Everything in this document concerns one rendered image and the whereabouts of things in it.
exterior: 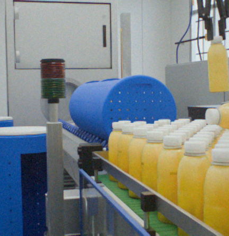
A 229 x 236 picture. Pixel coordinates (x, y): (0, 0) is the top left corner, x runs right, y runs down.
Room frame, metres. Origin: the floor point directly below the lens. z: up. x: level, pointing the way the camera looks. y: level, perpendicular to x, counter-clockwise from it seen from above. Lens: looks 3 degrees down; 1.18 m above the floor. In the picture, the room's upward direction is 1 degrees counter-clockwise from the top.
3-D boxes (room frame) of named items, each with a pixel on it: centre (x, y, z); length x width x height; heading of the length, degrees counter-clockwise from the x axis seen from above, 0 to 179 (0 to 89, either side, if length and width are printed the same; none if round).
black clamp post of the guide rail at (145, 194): (0.88, -0.06, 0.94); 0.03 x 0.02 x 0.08; 13
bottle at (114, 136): (1.43, -0.01, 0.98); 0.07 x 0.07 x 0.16
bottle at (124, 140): (1.32, -0.04, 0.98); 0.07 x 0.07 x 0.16
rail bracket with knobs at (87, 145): (1.55, 0.08, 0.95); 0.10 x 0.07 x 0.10; 103
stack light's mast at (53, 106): (1.18, 0.16, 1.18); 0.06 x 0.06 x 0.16
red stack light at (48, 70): (1.18, 0.16, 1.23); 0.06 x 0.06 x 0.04
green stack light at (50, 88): (1.18, 0.16, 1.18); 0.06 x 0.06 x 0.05
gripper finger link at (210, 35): (1.52, -0.31, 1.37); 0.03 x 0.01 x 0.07; 18
